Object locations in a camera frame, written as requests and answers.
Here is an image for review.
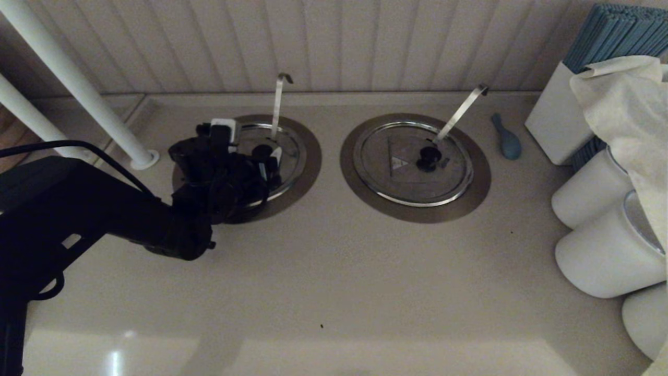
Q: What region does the blue plastic spoon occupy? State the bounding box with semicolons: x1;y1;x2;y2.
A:
491;112;522;160

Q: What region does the white pole base flange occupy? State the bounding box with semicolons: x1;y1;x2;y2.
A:
130;149;160;171

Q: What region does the white round pole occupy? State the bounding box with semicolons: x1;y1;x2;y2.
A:
0;0;154;162
0;73;100;160

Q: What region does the white rectangular holder box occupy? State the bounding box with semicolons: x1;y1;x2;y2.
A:
524;61;593;166

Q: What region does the white cylindrical canister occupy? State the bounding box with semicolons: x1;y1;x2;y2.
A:
555;191;667;299
621;282;668;361
552;146;635;230

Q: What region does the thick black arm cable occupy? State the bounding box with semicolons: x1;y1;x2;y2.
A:
0;139;154;198

